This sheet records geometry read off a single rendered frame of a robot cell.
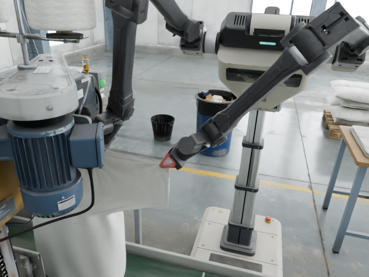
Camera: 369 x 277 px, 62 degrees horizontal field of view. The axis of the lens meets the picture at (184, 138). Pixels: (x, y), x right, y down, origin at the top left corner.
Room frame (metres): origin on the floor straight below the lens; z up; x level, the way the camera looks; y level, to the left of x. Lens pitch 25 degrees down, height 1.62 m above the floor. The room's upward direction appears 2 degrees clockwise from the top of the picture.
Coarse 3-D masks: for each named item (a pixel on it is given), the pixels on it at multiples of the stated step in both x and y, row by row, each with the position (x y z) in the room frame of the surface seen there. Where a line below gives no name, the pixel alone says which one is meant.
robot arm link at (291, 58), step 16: (288, 48) 0.78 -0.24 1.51; (288, 64) 0.76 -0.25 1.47; (304, 64) 0.76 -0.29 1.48; (320, 64) 0.73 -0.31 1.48; (256, 80) 0.82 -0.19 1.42; (272, 80) 0.79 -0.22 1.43; (240, 96) 0.84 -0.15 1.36; (256, 96) 0.81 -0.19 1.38; (224, 112) 0.87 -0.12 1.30; (240, 112) 0.84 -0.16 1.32; (208, 128) 0.90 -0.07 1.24; (224, 128) 0.86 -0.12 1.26
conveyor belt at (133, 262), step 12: (12, 228) 1.35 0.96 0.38; (12, 240) 1.26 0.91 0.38; (24, 240) 1.26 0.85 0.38; (132, 264) 1.13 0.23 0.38; (144, 264) 1.13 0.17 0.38; (156, 264) 1.14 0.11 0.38; (168, 264) 1.14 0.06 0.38; (132, 276) 1.06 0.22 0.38; (144, 276) 1.06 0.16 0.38; (156, 276) 1.06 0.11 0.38; (168, 276) 1.07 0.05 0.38; (180, 276) 1.07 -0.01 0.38; (192, 276) 1.07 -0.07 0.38; (204, 276) 1.07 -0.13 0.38; (216, 276) 1.08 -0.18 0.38
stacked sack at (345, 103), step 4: (340, 100) 3.85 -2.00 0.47; (344, 100) 3.80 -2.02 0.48; (348, 100) 3.79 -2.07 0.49; (344, 104) 3.72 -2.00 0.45; (348, 104) 3.71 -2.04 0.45; (352, 104) 3.70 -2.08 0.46; (356, 104) 3.70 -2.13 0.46; (360, 104) 3.69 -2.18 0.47; (364, 104) 3.69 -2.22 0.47; (368, 104) 3.69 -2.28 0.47; (360, 108) 3.69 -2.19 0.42; (364, 108) 3.67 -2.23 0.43; (368, 108) 3.65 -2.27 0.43
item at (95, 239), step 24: (96, 168) 1.02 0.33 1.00; (120, 168) 0.99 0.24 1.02; (144, 168) 0.97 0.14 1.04; (168, 168) 0.95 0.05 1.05; (96, 192) 1.02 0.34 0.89; (120, 192) 0.99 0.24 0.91; (144, 192) 0.97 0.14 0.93; (168, 192) 0.95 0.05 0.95; (96, 216) 0.97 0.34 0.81; (120, 216) 1.04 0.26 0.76; (48, 240) 0.99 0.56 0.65; (72, 240) 0.96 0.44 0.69; (96, 240) 0.95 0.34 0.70; (120, 240) 1.00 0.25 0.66; (48, 264) 1.00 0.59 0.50; (72, 264) 0.97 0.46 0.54; (96, 264) 0.95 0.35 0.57; (120, 264) 0.99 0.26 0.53
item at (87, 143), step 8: (80, 128) 0.71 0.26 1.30; (88, 128) 0.71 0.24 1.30; (96, 128) 0.71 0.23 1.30; (72, 136) 0.66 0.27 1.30; (80, 136) 0.66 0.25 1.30; (88, 136) 0.67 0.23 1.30; (96, 136) 0.66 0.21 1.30; (72, 144) 0.65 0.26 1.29; (80, 144) 0.65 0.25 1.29; (88, 144) 0.66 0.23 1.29; (96, 144) 0.66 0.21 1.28; (72, 152) 0.65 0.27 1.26; (80, 152) 0.65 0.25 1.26; (88, 152) 0.66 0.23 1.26; (96, 152) 0.66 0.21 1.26; (104, 152) 0.75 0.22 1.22; (72, 160) 0.65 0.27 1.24; (80, 160) 0.65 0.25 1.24; (88, 160) 0.66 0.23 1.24; (96, 160) 0.66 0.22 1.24; (88, 168) 0.69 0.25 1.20
